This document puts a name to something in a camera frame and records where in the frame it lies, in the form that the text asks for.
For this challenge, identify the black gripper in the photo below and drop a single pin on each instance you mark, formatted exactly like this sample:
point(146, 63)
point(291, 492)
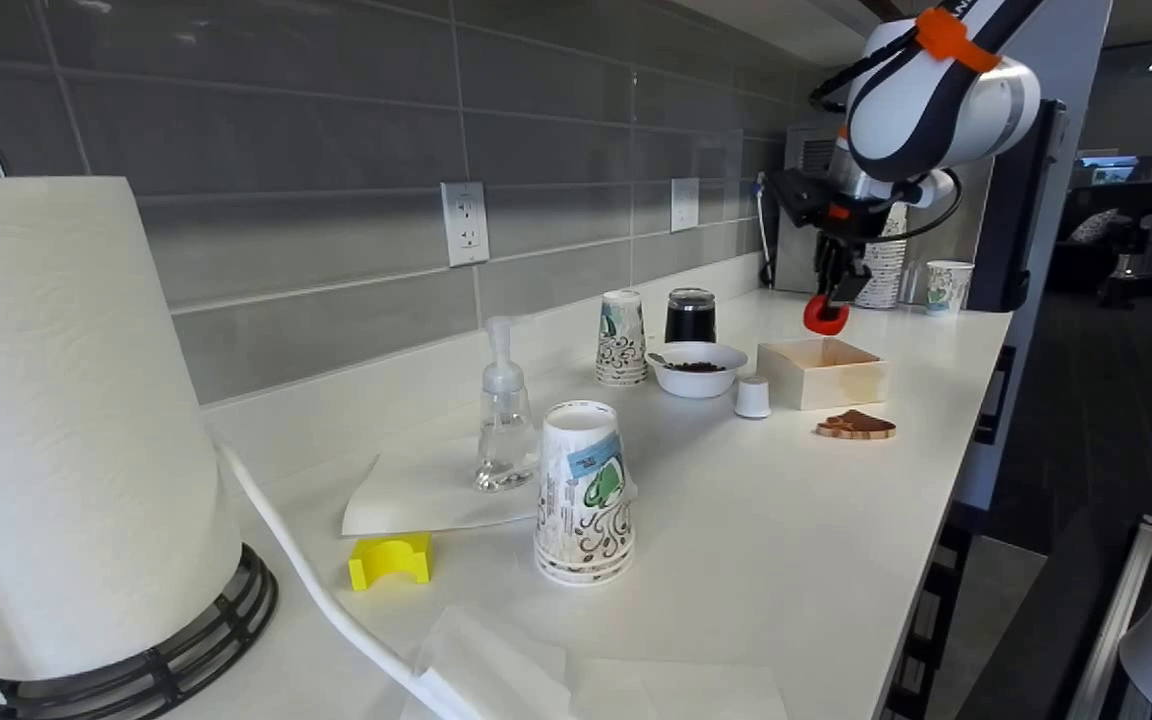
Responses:
point(842, 242)

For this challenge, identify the red plastic cup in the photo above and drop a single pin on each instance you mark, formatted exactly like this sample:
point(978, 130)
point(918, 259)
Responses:
point(825, 321)

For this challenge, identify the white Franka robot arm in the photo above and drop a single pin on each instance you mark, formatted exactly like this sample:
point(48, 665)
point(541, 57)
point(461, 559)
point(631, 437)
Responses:
point(937, 107)

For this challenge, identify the light wooden box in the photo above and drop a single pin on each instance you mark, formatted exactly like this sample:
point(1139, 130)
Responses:
point(818, 387)

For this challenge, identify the white bowl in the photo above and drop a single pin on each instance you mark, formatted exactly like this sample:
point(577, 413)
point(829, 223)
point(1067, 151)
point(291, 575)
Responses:
point(698, 387)

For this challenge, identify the single printed paper cup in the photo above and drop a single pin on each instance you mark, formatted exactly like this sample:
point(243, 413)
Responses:
point(945, 284)

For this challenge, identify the brown flat toy piece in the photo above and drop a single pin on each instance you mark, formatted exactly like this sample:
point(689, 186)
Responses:
point(853, 424)

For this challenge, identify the small white shaker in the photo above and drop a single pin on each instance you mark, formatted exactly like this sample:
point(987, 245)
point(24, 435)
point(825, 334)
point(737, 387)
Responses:
point(752, 398)

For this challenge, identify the black printed tumbler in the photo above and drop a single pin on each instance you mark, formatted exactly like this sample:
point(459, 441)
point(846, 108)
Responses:
point(689, 317)

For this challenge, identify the tall black panel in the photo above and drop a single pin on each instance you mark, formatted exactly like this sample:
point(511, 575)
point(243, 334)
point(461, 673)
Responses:
point(1023, 227)

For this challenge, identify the background monitor screen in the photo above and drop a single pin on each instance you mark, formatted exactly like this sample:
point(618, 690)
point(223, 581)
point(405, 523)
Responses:
point(1110, 171)

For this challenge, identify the large printed paper cup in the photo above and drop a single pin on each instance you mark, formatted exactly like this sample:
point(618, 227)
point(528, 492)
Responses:
point(586, 503)

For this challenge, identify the clear glass bottle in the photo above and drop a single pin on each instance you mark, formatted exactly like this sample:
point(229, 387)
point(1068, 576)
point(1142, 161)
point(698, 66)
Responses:
point(506, 446)

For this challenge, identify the metal stand leg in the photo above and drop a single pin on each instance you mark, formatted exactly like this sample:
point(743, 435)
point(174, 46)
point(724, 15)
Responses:
point(1123, 612)

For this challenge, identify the yellow plastic block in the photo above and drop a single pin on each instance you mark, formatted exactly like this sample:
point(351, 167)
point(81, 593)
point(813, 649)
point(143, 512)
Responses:
point(391, 560)

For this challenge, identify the black paper towel holder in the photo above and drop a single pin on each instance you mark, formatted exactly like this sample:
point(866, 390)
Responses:
point(160, 665)

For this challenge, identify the white paper towel roll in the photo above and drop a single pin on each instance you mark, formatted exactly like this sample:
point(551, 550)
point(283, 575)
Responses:
point(68, 424)

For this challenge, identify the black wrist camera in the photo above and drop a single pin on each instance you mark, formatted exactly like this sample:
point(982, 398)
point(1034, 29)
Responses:
point(802, 196)

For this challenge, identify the white wall outlet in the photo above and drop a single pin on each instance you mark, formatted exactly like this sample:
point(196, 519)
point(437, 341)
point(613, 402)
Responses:
point(685, 206)
point(465, 223)

